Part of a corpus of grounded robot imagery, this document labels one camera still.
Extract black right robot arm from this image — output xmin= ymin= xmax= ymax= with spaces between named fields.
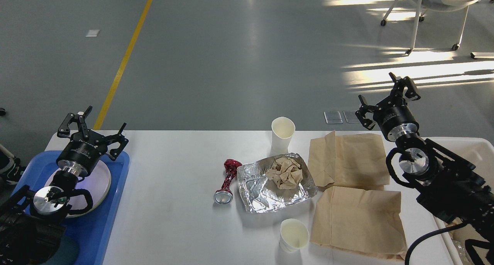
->
xmin=355 ymin=73 xmax=494 ymax=265

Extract upright white paper cup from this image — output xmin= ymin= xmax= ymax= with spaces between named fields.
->
xmin=271 ymin=117 xmax=295 ymax=154

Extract clear floor plate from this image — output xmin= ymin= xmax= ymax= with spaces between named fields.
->
xmin=323 ymin=111 xmax=343 ymax=124
xmin=343 ymin=110 xmax=360 ymax=124

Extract white plastic bin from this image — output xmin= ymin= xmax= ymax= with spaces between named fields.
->
xmin=423 ymin=137 xmax=494 ymax=265

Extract brown paper napkin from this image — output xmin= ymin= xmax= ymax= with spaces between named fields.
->
xmin=265 ymin=157 xmax=303 ymax=189

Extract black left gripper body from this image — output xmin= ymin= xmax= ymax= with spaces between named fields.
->
xmin=56 ymin=140 xmax=107 ymax=177

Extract aluminium foil tray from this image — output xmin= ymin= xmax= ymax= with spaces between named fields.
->
xmin=237 ymin=153 xmax=318 ymax=213

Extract clear floor plate left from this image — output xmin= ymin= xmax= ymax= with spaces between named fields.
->
xmin=323 ymin=111 xmax=343 ymax=124

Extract lying white paper cup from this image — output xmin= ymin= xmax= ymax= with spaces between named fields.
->
xmin=279 ymin=219 xmax=310 ymax=253

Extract green plate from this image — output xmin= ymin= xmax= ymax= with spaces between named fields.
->
xmin=67 ymin=160 xmax=112 ymax=219

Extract clear floor plate right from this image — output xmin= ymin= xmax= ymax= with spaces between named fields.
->
xmin=343 ymin=110 xmax=360 ymax=124

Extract blue plastic tray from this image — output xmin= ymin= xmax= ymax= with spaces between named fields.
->
xmin=15 ymin=150 xmax=130 ymax=265

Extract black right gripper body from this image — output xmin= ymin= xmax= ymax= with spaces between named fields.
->
xmin=374 ymin=105 xmax=419 ymax=142

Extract person dark trousers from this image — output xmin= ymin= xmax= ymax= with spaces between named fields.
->
xmin=0 ymin=144 xmax=26 ymax=185

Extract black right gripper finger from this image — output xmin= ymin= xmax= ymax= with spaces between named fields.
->
xmin=384 ymin=73 xmax=421 ymax=109
xmin=355 ymin=95 xmax=380 ymax=131

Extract crushed red can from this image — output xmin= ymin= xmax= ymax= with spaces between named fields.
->
xmin=213 ymin=159 xmax=242 ymax=205

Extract brown paper bag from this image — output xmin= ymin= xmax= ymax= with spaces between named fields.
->
xmin=310 ymin=186 xmax=408 ymax=260
xmin=308 ymin=131 xmax=390 ymax=190

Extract teal mug yellow inside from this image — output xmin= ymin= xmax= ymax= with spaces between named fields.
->
xmin=42 ymin=236 xmax=80 ymax=265

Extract white office chair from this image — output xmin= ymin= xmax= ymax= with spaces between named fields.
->
xmin=381 ymin=0 xmax=480 ymax=55

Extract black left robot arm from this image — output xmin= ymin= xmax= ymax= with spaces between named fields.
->
xmin=1 ymin=106 xmax=130 ymax=265

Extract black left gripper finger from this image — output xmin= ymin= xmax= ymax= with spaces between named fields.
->
xmin=57 ymin=105 xmax=97 ymax=142
xmin=95 ymin=122 xmax=129 ymax=161

